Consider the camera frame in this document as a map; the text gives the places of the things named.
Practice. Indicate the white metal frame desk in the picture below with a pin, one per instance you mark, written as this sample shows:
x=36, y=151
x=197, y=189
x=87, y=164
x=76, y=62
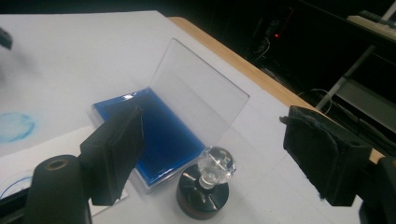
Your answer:
x=367, y=102

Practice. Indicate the clear case with blue lining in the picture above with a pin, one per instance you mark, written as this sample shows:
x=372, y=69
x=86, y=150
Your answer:
x=168, y=133

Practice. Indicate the large white table cover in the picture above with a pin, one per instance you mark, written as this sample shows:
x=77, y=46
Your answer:
x=77, y=62

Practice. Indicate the black stamp with crystal knob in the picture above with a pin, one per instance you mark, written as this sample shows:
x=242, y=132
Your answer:
x=205, y=186

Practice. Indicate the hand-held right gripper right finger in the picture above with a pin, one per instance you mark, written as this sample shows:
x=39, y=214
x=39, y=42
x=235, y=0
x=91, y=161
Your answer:
x=323, y=155

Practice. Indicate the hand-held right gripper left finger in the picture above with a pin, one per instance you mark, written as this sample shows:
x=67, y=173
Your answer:
x=109, y=155

